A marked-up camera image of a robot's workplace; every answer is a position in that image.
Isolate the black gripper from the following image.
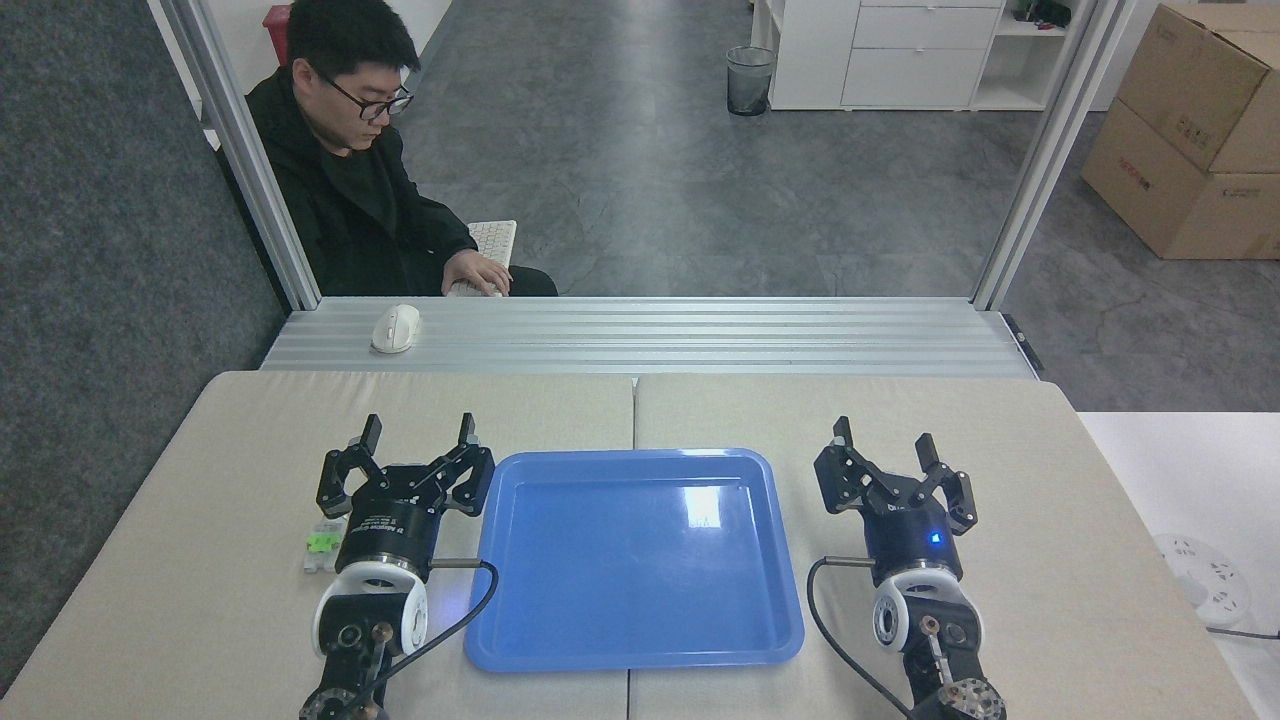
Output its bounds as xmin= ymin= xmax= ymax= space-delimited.
xmin=813 ymin=416 xmax=979 ymax=587
xmin=316 ymin=412 xmax=496 ymax=579

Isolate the white green switch part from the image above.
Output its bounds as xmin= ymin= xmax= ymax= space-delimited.
xmin=303 ymin=515 xmax=349 ymax=575

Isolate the blue plastic tray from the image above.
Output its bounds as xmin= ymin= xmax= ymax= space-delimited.
xmin=464 ymin=448 xmax=806 ymax=674

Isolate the person's hand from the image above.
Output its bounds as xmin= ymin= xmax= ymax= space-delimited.
xmin=441 ymin=250 xmax=513 ymax=297

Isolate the white computer mouse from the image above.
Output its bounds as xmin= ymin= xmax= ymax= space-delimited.
xmin=371 ymin=304 xmax=422 ymax=354

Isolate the beige table mat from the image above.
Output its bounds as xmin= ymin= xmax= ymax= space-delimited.
xmin=0 ymin=371 xmax=636 ymax=720
xmin=628 ymin=373 xmax=1259 ymax=720

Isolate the white keyboard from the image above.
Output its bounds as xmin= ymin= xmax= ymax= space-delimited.
xmin=447 ymin=220 xmax=518 ymax=298

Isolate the person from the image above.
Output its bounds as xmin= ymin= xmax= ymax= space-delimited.
xmin=215 ymin=0 xmax=559 ymax=298

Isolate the round white power strip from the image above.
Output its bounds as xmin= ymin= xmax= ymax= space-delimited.
xmin=1150 ymin=533 xmax=1251 ymax=628

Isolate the large cardboard box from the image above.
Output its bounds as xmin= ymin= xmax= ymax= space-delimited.
xmin=1081 ymin=98 xmax=1280 ymax=261

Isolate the white drawer cabinet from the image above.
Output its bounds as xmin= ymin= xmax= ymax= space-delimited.
xmin=750 ymin=0 xmax=1076 ymax=112

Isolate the grey mesh waste bin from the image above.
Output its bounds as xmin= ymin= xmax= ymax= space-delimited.
xmin=726 ymin=46 xmax=776 ymax=117

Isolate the red bin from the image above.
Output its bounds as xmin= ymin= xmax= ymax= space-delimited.
xmin=262 ymin=4 xmax=293 ymax=67

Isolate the small cardboard box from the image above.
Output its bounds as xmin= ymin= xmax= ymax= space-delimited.
xmin=1116 ymin=3 xmax=1280 ymax=175

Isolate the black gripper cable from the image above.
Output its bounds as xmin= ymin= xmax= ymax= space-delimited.
xmin=340 ymin=558 xmax=500 ymax=720
xmin=806 ymin=556 xmax=916 ymax=720

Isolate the black rail end bracket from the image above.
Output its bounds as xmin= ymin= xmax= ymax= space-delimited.
xmin=1003 ymin=313 xmax=1044 ymax=372

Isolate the silver aluminium rail platform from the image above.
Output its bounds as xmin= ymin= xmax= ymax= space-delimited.
xmin=260 ymin=296 xmax=1041 ymax=379

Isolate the silver aluminium post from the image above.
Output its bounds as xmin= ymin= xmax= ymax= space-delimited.
xmin=972 ymin=0 xmax=1136 ymax=311
xmin=160 ymin=0 xmax=321 ymax=311

